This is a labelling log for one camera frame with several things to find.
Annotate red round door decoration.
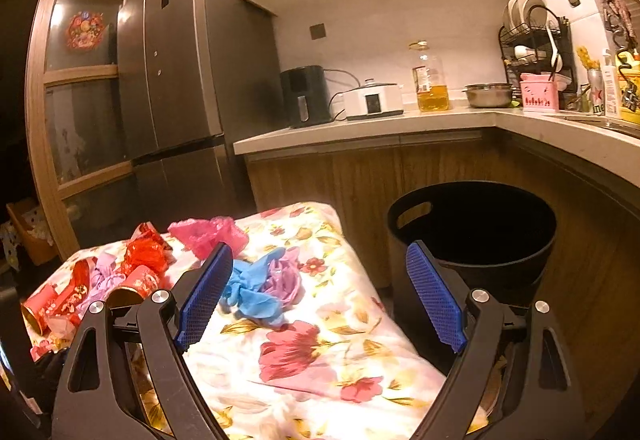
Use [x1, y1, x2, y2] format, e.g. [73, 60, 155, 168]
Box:
[65, 11, 107, 52]

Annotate black trash bin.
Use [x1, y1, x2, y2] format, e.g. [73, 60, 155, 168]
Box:
[386, 180, 558, 316]

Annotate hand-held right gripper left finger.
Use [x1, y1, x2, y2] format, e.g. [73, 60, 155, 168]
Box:
[51, 242, 235, 440]

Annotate kitchen counter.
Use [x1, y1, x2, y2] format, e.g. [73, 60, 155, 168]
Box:
[232, 107, 640, 426]

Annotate white electric cooker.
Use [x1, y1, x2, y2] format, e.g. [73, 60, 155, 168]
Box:
[342, 79, 405, 122]

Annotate cooking oil bottle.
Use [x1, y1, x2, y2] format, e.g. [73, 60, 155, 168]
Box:
[409, 40, 451, 113]

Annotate black dish rack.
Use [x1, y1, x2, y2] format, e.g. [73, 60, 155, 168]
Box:
[497, 5, 576, 111]

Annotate cardboard box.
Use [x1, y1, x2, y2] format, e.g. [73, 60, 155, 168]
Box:
[6, 197, 58, 266]

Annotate floral blanket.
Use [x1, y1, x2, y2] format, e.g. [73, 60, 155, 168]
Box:
[22, 201, 488, 440]

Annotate grey power cable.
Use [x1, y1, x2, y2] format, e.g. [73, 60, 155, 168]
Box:
[322, 68, 362, 121]

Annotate steel sink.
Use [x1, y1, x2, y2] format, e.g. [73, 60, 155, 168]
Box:
[560, 112, 640, 138]

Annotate purple plastic bag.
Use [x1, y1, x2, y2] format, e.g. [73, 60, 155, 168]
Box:
[260, 247, 305, 308]

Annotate red plastic bag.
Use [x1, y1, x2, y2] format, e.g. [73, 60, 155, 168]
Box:
[122, 222, 176, 276]

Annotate brown cloth on faucet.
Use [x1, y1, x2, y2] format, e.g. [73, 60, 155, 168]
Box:
[601, 0, 640, 38]

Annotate wooden glass door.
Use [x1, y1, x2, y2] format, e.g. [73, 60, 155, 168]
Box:
[25, 0, 146, 261]

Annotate crumpled red printed wrapper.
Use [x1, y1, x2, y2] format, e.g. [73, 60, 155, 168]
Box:
[107, 264, 166, 308]

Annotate pale lilac plastic bag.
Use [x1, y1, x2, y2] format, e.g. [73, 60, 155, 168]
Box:
[75, 252, 131, 316]

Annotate blue rubber glove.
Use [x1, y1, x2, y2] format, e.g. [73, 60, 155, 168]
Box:
[219, 247, 287, 327]

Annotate red printed snack package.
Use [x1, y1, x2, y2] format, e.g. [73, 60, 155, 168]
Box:
[21, 257, 93, 336]

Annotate white ladle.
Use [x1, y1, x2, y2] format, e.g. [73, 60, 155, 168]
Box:
[545, 20, 563, 71]

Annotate white plates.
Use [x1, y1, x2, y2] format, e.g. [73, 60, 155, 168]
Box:
[505, 0, 548, 28]

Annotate silver drink can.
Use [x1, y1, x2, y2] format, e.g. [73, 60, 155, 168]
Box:
[586, 68, 606, 115]

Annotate dark grey refrigerator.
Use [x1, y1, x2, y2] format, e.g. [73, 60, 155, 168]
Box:
[116, 0, 286, 233]

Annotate pink plastic bag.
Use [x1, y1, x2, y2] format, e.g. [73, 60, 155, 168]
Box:
[167, 216, 250, 261]

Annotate pink utensil box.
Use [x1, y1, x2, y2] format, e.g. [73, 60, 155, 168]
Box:
[519, 73, 561, 113]

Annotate steel mixing bowl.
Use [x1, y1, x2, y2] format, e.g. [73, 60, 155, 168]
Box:
[462, 83, 516, 109]

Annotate white plastic bottle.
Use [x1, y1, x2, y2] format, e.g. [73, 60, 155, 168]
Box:
[601, 49, 621, 118]

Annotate black air fryer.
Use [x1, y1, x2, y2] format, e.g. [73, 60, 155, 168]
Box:
[279, 65, 333, 129]

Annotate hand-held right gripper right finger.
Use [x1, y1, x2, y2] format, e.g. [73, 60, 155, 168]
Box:
[405, 240, 588, 440]

